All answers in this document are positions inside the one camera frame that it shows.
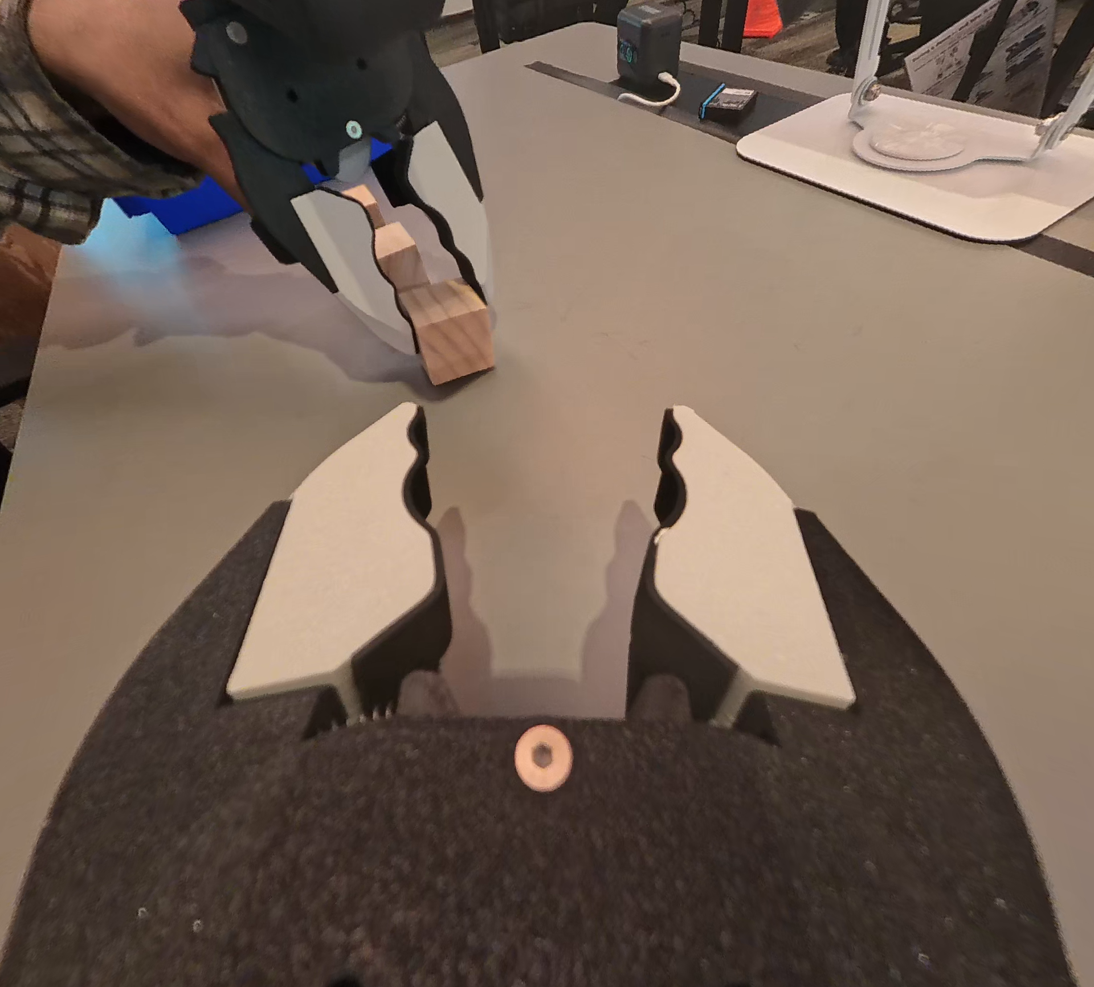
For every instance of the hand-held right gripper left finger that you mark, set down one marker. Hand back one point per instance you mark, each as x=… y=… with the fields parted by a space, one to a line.
x=342 y=568

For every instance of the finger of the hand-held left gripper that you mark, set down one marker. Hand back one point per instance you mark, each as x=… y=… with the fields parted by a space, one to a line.
x=453 y=184
x=350 y=261

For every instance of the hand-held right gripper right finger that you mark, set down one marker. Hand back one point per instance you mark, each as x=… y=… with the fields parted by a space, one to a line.
x=743 y=577

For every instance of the wooden cube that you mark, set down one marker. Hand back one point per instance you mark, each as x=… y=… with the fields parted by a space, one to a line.
x=400 y=252
x=453 y=338
x=366 y=203

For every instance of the blue plastic bin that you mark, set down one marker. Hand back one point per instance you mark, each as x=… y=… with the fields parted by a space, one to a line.
x=179 y=205

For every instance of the person's left hand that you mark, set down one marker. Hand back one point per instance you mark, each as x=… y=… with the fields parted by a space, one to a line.
x=128 y=56

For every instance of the black charger box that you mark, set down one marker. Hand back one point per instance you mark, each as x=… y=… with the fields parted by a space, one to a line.
x=649 y=43

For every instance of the small black battery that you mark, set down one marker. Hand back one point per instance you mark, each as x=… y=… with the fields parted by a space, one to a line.
x=728 y=103

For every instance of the wooden pillar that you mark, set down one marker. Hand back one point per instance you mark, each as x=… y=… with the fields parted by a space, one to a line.
x=21 y=278

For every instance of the white document stand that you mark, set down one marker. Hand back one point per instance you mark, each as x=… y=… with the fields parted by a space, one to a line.
x=940 y=175

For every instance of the printed white bag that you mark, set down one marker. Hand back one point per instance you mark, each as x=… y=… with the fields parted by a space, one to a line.
x=991 y=39

